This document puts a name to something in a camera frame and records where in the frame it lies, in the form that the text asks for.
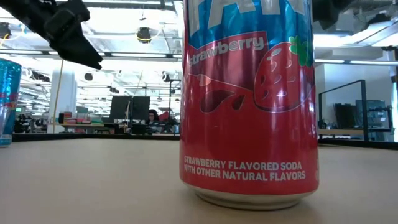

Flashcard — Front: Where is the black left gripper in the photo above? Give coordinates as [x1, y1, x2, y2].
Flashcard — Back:
[42, 0, 104, 71]

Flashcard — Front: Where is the blue silver Red Bull can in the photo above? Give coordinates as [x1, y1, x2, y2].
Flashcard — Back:
[0, 58, 22, 147]

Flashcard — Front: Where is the red Fanta strawberry can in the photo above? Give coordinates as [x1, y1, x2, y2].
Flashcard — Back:
[179, 0, 320, 211]

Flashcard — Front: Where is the white pillar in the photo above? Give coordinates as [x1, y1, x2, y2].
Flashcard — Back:
[49, 70, 78, 134]

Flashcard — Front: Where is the stack of colourful boxes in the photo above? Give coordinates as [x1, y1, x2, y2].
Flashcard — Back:
[58, 107, 105, 125]

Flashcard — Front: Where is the black computer monitor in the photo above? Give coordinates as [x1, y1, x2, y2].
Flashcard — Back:
[131, 95, 151, 121]
[109, 95, 132, 121]

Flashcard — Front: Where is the person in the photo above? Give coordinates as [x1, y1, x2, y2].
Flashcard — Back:
[146, 108, 162, 126]

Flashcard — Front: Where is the dark equipment rack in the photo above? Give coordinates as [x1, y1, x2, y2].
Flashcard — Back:
[334, 99, 393, 131]

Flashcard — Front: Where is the yellow cable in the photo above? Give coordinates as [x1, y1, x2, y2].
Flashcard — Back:
[52, 58, 65, 134]

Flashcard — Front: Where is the black ceiling camera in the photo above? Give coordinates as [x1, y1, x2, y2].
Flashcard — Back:
[136, 26, 153, 44]

